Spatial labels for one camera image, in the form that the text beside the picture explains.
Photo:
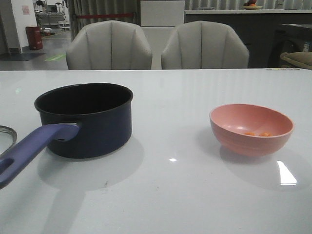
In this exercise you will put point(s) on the pink bowl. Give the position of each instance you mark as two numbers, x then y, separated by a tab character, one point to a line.
229	123

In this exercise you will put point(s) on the orange ham piece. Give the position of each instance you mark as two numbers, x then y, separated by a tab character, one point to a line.
250	133
265	134

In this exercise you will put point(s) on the glass lid blue knob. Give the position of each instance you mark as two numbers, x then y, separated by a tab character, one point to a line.
8	138

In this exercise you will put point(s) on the dark blue saucepan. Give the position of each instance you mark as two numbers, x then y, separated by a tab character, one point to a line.
77	121

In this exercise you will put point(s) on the grey chair right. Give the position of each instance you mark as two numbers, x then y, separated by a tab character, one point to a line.
204	45

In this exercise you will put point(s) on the grey chair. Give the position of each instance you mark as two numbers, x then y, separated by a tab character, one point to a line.
109	45
204	45

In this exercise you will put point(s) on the grey chair left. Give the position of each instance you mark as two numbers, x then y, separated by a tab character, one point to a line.
109	45

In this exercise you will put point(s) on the white cabinet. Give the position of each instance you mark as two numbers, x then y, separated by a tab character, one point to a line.
158	18

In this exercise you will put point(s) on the dark counter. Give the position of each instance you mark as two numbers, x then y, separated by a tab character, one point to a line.
258	29

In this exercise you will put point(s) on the red bin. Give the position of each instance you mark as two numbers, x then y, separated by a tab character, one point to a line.
34	37

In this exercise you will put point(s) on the fruit plate on counter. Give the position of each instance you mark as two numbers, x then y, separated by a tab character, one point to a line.
251	5

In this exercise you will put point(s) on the tan cushion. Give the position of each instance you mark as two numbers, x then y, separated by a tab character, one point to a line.
301	60

